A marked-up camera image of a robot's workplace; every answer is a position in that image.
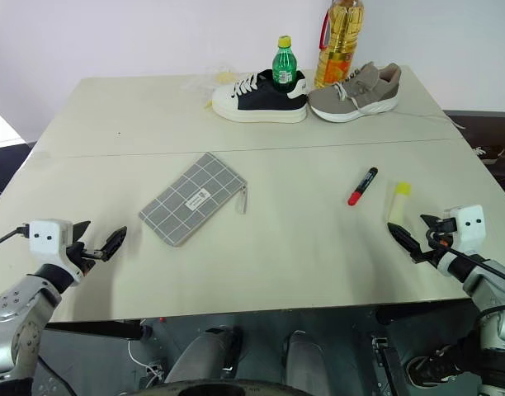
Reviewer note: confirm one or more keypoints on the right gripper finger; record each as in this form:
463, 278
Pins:
406, 239
432, 220

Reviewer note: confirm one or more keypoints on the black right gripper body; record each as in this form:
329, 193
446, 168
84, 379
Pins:
432, 249

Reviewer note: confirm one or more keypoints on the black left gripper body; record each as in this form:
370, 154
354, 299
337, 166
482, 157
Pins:
80, 256

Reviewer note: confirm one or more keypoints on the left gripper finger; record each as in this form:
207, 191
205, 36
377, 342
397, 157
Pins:
81, 230
113, 243

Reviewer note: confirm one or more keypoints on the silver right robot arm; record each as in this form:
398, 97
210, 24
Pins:
489, 286

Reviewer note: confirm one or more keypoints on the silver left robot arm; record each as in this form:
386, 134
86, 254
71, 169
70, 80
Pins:
13, 305

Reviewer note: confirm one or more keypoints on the grey checked pencil pouch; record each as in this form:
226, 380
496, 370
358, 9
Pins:
190, 200

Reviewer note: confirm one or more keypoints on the yellow capped highlighter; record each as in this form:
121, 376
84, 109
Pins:
399, 202

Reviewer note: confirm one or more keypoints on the red and black marker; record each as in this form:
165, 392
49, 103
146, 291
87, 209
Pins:
362, 186

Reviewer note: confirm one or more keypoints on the dark shoe with white laces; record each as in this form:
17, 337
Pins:
488, 153

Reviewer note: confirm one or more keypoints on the black bench beside table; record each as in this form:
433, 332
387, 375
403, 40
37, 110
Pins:
7, 173
489, 132

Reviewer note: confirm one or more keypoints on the grey rounded robot leg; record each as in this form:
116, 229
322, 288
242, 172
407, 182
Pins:
307, 356
203, 354

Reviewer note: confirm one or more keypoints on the taupe knit sneaker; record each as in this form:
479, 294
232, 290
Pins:
355, 97

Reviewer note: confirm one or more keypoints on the dark round robot torso rim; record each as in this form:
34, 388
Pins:
219, 388

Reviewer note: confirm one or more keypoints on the clear crumpled plastic bag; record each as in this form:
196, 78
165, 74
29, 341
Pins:
213, 82

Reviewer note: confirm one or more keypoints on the yellow cooking oil bottle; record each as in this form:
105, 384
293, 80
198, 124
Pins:
339, 45

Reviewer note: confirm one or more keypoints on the black and white sneaker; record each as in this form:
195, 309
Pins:
256, 101

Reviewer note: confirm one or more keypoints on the green plastic soda bottle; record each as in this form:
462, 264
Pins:
284, 70

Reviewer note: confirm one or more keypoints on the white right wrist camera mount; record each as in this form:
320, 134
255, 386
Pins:
467, 227

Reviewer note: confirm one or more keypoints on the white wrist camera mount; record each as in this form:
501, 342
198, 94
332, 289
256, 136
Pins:
46, 239
467, 227

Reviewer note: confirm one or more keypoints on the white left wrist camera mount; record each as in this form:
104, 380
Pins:
46, 239

